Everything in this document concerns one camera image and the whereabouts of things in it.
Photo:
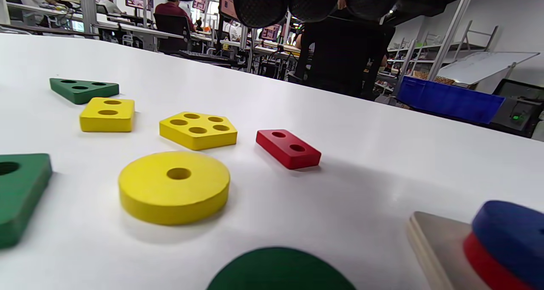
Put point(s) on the person's left hand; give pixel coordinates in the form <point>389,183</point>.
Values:
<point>259,5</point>

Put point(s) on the yellow pentagon block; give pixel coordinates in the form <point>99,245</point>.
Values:
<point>199,139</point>

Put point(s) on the red rectangle block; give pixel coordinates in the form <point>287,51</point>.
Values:
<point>289,156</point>

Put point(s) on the yellow rectangle block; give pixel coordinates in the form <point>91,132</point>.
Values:
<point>106,122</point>

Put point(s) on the green triangle block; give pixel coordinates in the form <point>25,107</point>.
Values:
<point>80,92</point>

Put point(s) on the yellow round block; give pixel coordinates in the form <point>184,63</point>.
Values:
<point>170,200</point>

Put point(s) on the green round block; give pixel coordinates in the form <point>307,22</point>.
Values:
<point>280,273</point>

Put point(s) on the green square block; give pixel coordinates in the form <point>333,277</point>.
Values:
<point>21,192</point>

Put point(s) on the wooden post board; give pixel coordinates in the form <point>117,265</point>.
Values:
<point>442,251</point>

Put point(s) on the blue round block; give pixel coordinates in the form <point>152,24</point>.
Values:
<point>510,234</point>

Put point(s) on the red round block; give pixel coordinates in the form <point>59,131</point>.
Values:
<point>488,268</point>

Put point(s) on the metal shelf rack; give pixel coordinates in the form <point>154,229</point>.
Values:
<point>454,26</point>

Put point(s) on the blue plastic crate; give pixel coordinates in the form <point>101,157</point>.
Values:
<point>446,100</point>

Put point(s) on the white panel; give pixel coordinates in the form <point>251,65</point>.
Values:
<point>484,66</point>

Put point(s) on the black equipment box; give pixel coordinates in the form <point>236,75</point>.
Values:
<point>520,107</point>

